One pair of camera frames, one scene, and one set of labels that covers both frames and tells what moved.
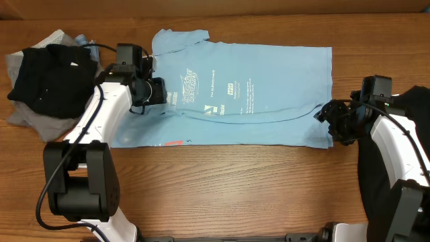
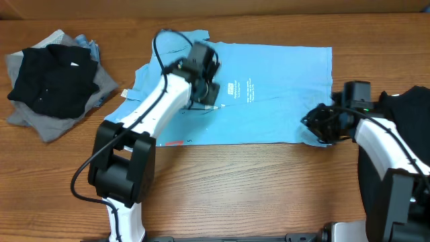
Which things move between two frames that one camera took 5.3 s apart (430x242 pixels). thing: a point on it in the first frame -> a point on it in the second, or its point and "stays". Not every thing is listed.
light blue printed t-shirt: x=229 y=95 stays
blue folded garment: x=81 y=39 stays
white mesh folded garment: x=56 y=37 stays
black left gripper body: x=158 y=93 -> x=207 y=92
